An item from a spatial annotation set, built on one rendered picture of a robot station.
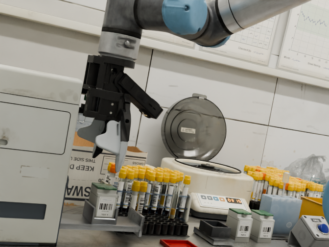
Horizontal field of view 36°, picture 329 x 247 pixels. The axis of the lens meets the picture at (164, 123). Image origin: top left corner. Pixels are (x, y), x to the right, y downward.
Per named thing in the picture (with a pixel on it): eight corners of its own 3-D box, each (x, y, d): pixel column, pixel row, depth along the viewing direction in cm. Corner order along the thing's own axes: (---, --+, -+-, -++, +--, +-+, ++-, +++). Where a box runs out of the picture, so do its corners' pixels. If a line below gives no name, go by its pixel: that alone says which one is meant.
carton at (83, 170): (44, 204, 117) (55, 140, 116) (21, 176, 142) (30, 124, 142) (139, 209, 128) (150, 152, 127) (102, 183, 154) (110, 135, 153)
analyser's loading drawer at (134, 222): (36, 233, 88) (41, 204, 88) (29, 221, 94) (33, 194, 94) (141, 236, 98) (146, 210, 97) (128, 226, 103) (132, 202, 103)
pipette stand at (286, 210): (269, 239, 122) (276, 199, 122) (250, 230, 128) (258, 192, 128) (298, 240, 127) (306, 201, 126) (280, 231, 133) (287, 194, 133)
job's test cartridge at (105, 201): (93, 222, 94) (99, 189, 93) (85, 215, 98) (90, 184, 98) (112, 223, 96) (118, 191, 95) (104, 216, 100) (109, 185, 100)
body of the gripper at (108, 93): (74, 115, 96) (85, 53, 95) (115, 121, 100) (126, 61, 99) (86, 120, 89) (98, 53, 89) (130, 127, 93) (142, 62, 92)
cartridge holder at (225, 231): (212, 245, 108) (216, 229, 108) (193, 232, 116) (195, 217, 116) (233, 246, 110) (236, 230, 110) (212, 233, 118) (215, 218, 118)
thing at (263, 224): (257, 242, 117) (262, 214, 117) (245, 235, 121) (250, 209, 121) (270, 243, 119) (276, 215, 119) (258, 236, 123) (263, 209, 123)
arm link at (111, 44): (131, 40, 99) (148, 39, 92) (127, 63, 99) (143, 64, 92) (95, 32, 96) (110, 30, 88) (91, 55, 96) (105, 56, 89)
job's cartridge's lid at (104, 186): (99, 190, 94) (99, 187, 94) (91, 185, 98) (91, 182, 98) (118, 192, 95) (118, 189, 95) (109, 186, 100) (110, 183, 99)
